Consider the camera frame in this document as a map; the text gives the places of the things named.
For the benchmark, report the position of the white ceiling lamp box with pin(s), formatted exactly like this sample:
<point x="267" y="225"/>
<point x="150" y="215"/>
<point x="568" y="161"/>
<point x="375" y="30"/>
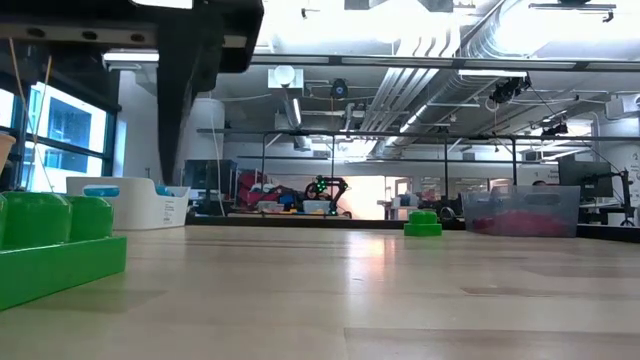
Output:
<point x="285" y="77"/>

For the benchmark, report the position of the black mounted camera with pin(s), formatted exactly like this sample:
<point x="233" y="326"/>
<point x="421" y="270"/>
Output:
<point x="555" y="130"/>

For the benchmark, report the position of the red machine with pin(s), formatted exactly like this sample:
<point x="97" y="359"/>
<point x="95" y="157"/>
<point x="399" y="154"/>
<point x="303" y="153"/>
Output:
<point x="252" y="185"/>

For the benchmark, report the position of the white round column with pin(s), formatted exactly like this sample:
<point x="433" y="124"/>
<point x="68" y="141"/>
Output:
<point x="207" y="130"/>

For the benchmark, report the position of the overhead aluminium bar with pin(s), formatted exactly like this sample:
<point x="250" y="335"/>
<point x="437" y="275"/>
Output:
<point x="400" y="62"/>

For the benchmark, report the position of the white storage box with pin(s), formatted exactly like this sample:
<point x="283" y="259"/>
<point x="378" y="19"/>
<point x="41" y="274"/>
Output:
<point x="316" y="207"/>
<point x="270" y="206"/>

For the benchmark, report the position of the white plastic bin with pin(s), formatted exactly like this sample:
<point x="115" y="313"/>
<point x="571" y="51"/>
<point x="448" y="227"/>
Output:
<point x="140" y="212"/>

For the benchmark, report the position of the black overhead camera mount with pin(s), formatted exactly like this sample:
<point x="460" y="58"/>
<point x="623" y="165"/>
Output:
<point x="510" y="89"/>

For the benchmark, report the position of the black computer monitor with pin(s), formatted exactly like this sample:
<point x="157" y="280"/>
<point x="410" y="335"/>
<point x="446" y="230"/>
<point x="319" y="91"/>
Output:
<point x="575" y="175"/>

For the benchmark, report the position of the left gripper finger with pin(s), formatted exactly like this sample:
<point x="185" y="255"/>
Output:
<point x="172" y="110"/>

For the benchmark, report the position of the grey translucent bin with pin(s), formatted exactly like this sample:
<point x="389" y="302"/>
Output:
<point x="520" y="200"/>

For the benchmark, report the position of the background robot arm green light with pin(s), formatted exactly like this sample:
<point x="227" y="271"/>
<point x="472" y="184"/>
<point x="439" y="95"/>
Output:
<point x="330" y="187"/>

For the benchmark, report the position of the black cabinet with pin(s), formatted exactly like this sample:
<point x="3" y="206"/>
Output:
<point x="210" y="180"/>

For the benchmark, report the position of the round black ceiling camera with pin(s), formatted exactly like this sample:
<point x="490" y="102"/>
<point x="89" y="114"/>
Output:
<point x="339" y="89"/>

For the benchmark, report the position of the dark window frame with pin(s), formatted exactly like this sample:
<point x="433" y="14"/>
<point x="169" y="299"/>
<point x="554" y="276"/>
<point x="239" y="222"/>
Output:
<point x="109" y="150"/>

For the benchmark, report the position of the long green block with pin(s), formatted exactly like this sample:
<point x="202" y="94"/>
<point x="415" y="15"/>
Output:
<point x="50" y="270"/>

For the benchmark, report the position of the small green block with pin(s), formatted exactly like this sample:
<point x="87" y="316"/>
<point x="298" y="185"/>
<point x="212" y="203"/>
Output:
<point x="422" y="229"/>

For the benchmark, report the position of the black gantry frame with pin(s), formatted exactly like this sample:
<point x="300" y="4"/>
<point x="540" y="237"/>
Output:
<point x="350" y="133"/>

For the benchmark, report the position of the black table edge rail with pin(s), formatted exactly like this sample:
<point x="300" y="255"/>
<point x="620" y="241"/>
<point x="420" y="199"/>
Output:
<point x="300" y="222"/>

